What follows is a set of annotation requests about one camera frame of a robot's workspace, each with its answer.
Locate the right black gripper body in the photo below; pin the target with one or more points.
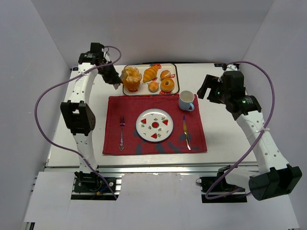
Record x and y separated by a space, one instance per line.
208 86

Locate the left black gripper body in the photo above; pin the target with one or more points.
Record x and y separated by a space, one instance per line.
110 75

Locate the orange bundt cake bread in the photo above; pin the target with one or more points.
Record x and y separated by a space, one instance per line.
132 78

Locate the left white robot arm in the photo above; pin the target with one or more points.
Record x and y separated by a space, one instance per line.
78 116

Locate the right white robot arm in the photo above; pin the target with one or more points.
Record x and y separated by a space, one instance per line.
262 171

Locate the strawberry pattern serving tray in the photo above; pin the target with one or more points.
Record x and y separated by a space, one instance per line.
143 87

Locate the croissant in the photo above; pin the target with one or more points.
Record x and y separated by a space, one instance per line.
150 73

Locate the right blue table label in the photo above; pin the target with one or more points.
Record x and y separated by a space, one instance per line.
219 64

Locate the light blue mug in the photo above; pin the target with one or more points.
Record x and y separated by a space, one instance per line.
186 99

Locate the small round muffin bun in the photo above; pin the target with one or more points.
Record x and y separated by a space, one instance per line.
153 86

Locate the silver fork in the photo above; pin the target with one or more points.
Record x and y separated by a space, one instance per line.
122 124

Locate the iridescent table knife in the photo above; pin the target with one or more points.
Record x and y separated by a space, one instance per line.
186 133

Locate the small cream filled bun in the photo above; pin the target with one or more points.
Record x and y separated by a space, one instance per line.
165 74

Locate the glazed donut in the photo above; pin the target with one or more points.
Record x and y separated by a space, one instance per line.
167 85

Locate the red cloth placemat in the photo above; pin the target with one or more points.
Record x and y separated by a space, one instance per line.
131 107

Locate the white watermelon pattern plate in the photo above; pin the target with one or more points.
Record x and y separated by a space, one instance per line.
154 125

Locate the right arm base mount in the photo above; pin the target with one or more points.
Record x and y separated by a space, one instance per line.
220 189

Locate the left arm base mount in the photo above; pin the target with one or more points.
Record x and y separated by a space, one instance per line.
89 186

